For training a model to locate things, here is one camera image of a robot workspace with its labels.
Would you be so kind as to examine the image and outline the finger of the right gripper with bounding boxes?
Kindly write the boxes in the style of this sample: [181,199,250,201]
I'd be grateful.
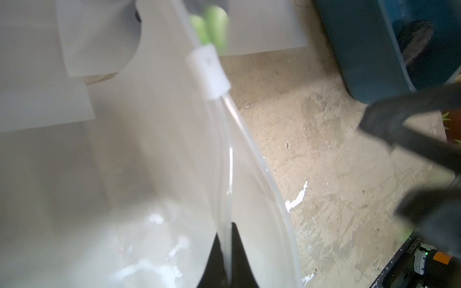
[394,187,461,258]
[358,83,461,173]

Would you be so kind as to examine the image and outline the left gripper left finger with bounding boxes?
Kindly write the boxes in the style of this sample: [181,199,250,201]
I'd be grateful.
[197,235,228,288]

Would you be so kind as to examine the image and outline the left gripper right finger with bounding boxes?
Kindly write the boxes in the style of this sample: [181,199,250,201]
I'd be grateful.
[230,223,259,288]

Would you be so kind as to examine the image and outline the clear zip-top bag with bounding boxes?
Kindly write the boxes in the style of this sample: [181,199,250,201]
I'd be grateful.
[89,1,301,288]
[1,1,141,132]
[183,0,307,56]

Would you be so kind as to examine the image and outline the teal plastic bin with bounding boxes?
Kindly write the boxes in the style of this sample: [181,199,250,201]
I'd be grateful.
[315,1,461,104]

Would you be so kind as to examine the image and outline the pile of eggplants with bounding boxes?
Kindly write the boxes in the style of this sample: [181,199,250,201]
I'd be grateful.
[397,20,434,67]

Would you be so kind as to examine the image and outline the stack of clear bags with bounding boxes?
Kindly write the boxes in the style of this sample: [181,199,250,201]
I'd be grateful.
[1,121,216,288]

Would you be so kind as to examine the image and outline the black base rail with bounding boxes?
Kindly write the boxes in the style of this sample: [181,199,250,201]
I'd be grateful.
[370,232,461,288]

